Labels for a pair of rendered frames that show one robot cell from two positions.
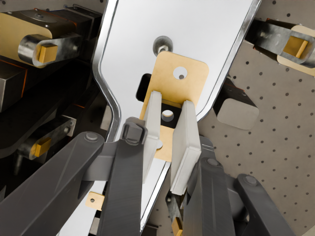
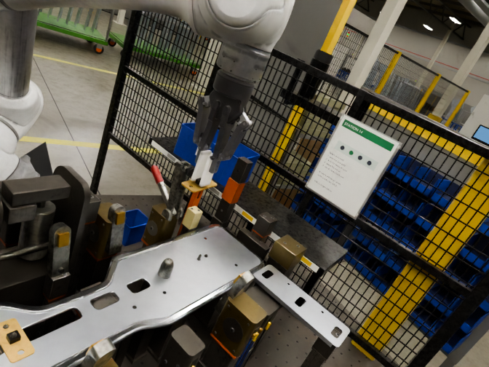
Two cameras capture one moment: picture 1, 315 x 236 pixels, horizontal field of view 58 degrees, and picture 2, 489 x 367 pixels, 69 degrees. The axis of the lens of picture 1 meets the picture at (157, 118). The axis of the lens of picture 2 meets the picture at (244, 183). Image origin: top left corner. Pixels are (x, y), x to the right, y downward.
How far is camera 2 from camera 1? 0.79 m
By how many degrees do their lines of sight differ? 89
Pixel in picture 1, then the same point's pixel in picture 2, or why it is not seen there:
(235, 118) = (185, 341)
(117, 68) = (129, 266)
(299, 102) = not seen: outside the picture
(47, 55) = (121, 215)
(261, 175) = not seen: outside the picture
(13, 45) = (104, 210)
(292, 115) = not seen: outside the picture
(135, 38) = (151, 263)
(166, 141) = (194, 187)
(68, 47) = (117, 238)
